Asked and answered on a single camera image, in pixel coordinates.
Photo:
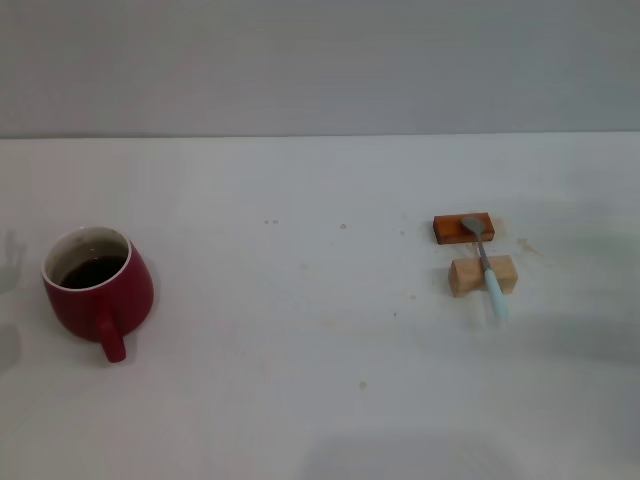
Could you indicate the light wooden bridge block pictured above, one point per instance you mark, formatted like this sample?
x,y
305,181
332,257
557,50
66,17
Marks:
x,y
467,277

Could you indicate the dark brown wooden block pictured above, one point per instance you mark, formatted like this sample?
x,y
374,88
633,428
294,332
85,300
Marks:
x,y
452,229

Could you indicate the red ceramic coffee mug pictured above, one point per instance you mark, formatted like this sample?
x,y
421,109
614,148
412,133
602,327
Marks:
x,y
125,295

